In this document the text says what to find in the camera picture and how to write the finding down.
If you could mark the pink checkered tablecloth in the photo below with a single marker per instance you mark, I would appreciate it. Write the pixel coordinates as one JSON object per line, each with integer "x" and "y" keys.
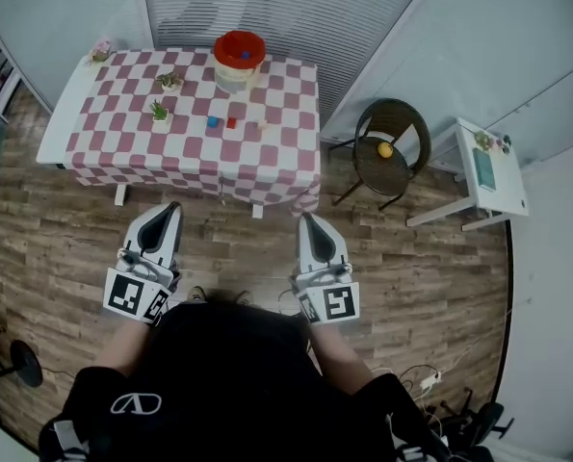
{"x": 194, "y": 152}

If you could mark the person's left shoe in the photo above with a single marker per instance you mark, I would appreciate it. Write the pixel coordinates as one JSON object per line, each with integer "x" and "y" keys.
{"x": 197, "y": 295}

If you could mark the person's right shoe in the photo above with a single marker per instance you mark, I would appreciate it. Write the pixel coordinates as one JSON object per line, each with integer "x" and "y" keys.
{"x": 242, "y": 299}

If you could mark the white power strip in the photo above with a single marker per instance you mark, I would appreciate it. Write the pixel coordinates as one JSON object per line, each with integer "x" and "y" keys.
{"x": 430, "y": 380}

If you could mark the person's black shirt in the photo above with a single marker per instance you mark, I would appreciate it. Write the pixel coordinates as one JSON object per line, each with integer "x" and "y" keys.
{"x": 242, "y": 392}

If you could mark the red and cream bucket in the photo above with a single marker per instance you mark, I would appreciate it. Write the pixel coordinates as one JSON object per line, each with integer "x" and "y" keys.
{"x": 238, "y": 72}

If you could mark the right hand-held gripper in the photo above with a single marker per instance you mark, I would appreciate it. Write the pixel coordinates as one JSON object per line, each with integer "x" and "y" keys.
{"x": 336, "y": 303}

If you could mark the brown succulent potted plant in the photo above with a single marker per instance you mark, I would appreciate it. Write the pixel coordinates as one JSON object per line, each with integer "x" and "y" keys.
{"x": 169, "y": 81}

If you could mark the teal book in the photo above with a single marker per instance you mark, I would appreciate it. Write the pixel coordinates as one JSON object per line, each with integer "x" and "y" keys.
{"x": 484, "y": 171}

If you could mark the beige wooden block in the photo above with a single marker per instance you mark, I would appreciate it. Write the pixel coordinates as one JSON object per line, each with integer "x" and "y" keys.
{"x": 263, "y": 125}

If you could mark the person's right forearm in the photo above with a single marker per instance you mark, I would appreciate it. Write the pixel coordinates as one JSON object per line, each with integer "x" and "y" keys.
{"x": 341, "y": 359}

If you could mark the white window blinds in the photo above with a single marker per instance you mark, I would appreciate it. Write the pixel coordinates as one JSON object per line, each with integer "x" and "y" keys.
{"x": 291, "y": 17}

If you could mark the person's left forearm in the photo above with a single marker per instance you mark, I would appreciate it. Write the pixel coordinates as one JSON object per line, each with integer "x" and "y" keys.
{"x": 124, "y": 344}

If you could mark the dark wicker chair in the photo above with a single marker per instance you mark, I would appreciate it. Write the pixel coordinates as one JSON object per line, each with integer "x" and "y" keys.
{"x": 382, "y": 173}

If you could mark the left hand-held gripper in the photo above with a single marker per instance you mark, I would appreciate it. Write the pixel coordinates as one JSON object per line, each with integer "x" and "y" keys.
{"x": 122, "y": 294}

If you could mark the black office chair base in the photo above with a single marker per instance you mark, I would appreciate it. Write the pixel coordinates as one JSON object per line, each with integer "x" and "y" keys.
{"x": 483, "y": 421}

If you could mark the yellow fruit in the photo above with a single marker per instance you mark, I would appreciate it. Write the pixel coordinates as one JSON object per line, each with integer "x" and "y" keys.
{"x": 385, "y": 150}

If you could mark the red cube block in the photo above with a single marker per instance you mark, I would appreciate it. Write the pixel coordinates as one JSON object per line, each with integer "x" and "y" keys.
{"x": 231, "y": 123}

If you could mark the black fan stand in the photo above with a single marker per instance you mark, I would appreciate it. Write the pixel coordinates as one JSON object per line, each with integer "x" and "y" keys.
{"x": 26, "y": 364}

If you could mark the white side table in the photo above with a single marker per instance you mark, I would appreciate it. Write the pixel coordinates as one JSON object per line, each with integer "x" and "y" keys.
{"x": 507, "y": 186}

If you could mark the blue cube block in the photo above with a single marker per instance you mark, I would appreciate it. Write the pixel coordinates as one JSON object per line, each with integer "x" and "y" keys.
{"x": 212, "y": 121}

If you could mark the green potted plant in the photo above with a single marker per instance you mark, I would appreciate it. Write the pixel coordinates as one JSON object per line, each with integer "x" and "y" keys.
{"x": 160, "y": 112}

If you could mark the small flower decoration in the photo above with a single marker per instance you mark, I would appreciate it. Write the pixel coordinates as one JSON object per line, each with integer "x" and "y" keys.
{"x": 483, "y": 140}

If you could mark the person's shoe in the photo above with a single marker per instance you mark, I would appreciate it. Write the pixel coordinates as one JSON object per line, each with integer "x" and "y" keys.
{"x": 242, "y": 299}
{"x": 197, "y": 295}

